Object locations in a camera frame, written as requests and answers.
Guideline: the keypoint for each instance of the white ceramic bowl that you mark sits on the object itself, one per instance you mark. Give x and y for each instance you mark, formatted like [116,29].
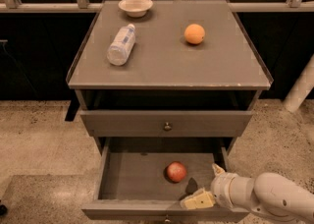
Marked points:
[135,8]

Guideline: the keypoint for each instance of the brass top drawer knob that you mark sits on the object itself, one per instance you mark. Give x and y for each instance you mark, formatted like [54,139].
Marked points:
[167,126]

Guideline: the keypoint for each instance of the brass drawer knob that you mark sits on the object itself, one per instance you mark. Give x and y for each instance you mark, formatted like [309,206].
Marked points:
[167,220]
[167,126]

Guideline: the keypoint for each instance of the red apple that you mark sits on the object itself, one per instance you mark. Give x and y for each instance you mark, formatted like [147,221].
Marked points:
[176,171]

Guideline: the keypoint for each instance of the orange fruit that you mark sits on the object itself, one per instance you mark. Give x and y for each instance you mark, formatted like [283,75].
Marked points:
[194,34]

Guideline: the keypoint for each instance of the brass middle drawer knob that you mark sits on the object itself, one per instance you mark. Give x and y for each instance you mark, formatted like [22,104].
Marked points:
[167,220]

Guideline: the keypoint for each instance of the white cylindrical post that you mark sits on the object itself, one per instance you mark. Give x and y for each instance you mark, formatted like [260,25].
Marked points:
[302,87]

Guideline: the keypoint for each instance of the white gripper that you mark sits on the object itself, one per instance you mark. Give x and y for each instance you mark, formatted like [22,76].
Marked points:
[220,186]

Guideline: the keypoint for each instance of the open grey middle drawer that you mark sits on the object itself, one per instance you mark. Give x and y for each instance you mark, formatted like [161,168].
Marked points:
[133,185]

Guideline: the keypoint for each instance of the clear plastic water bottle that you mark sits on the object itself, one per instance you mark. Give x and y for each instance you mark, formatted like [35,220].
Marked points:
[120,49]

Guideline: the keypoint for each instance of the grey wooden drawer cabinet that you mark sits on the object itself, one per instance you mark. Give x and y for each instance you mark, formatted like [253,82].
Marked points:
[165,72]

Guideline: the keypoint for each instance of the grey top drawer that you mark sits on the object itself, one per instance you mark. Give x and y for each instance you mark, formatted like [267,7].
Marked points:
[140,123]

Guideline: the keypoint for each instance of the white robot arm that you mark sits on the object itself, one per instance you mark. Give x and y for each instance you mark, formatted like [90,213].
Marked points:
[270,196]

